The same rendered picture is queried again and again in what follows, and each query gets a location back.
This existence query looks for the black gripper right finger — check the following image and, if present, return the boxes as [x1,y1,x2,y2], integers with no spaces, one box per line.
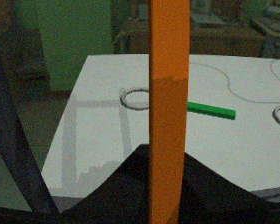
[177,152,280,224]

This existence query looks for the orange handle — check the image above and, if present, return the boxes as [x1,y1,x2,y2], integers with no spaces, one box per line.
[148,0,191,224]

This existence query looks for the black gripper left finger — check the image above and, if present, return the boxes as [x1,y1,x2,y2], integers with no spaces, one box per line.
[0,144,149,224]

